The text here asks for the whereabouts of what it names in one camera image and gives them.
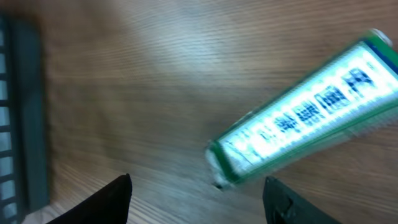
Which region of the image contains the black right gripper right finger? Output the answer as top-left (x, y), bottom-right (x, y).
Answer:
top-left (262, 176), bottom-right (340, 224)

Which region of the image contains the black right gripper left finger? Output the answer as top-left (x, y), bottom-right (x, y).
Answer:
top-left (49, 174), bottom-right (132, 224)

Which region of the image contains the dark green gum pack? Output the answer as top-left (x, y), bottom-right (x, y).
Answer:
top-left (206, 29), bottom-right (397, 190)

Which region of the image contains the grey plastic shopping basket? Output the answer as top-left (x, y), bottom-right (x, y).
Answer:
top-left (1, 14), bottom-right (49, 223)

